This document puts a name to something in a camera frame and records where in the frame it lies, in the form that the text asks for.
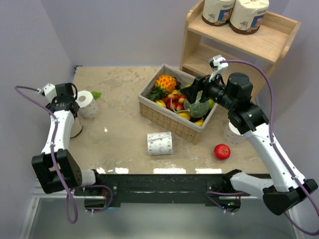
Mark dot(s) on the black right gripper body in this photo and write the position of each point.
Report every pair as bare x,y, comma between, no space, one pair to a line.
214,89

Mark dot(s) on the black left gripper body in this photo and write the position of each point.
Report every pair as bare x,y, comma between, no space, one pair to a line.
54,101

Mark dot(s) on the paper roll edge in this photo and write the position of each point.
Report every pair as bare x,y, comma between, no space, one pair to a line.
76,128

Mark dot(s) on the brown-topped paper roll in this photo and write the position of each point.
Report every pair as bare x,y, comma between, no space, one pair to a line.
247,15

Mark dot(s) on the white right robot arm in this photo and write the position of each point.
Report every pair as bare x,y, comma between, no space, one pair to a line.
287,185

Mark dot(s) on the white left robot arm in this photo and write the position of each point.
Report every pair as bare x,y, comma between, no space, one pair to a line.
55,167

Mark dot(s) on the wooden shelf unit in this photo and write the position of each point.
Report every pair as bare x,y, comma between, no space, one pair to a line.
202,41

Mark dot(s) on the green toy apple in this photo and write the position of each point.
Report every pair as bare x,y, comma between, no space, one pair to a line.
211,104

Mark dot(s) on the floral paper roll back left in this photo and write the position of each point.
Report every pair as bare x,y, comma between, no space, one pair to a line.
88,107

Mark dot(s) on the green netted toy melon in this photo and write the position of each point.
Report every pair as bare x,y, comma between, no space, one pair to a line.
197,109

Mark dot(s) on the green grape bunch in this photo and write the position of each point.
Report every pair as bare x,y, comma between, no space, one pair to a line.
96,95

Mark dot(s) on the orange toy pineapple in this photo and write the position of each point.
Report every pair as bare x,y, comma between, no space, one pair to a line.
163,86

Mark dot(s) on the yellow toy lemon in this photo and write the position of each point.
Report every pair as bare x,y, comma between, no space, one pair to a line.
161,103

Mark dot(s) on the floral paper roll right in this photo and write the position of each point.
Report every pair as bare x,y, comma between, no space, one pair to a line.
232,134

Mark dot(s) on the wicker basket with liner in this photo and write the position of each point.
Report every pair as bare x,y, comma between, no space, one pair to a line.
166,118

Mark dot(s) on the red toy apple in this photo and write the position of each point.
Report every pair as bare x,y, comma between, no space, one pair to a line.
222,151

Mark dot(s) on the floral paper roll lying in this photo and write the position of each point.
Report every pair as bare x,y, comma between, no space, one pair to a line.
159,143

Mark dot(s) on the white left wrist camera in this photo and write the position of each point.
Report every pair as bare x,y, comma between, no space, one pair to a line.
48,91

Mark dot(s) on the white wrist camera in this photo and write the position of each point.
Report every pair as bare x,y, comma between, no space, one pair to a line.
48,91
218,66

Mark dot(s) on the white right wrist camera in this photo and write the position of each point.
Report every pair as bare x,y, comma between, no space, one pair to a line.
218,66

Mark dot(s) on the black aluminium base frame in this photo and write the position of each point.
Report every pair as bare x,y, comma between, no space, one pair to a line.
111,190

